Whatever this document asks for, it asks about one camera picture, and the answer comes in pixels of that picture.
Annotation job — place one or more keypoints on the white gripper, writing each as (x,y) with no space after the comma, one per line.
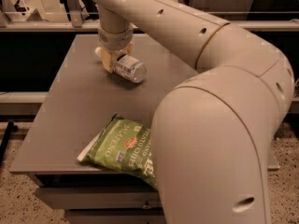
(114,41)

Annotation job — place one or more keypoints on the clear plastic water bottle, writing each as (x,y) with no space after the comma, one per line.
(127,66)

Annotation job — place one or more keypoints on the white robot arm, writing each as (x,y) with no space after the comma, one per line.
(211,134)

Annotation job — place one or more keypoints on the green kettle chips bag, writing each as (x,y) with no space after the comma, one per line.
(122,146)

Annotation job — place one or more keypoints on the grey metal railing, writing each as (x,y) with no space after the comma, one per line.
(50,15)

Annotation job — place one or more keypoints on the black pole on floor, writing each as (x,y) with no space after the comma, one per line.
(11,127)

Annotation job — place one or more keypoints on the grey cabinet drawer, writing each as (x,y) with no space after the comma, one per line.
(99,197)

